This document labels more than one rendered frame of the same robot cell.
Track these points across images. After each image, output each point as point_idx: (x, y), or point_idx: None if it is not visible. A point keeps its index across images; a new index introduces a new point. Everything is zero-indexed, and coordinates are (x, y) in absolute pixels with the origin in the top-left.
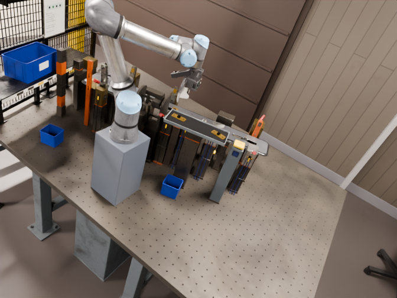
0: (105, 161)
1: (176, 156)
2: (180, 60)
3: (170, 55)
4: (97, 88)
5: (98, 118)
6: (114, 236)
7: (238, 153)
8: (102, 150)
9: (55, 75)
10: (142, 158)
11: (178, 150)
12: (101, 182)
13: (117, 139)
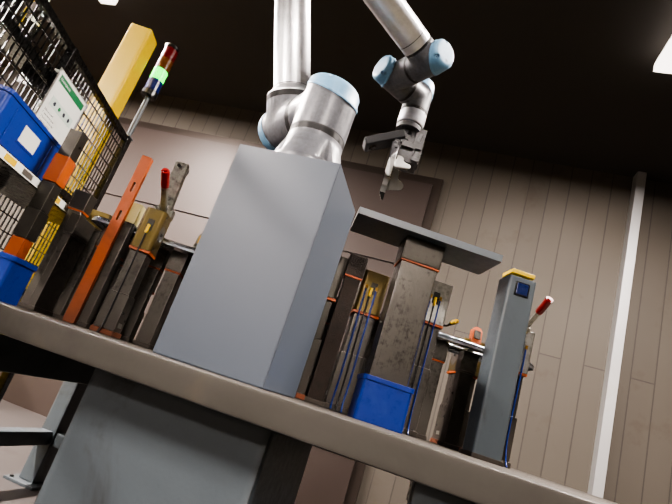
0: (257, 219)
1: (342, 374)
2: (431, 48)
3: (416, 35)
4: (152, 208)
5: (125, 288)
6: (332, 417)
7: (529, 286)
8: (254, 186)
9: (37, 181)
10: (335, 257)
11: (348, 354)
12: (219, 305)
13: (307, 153)
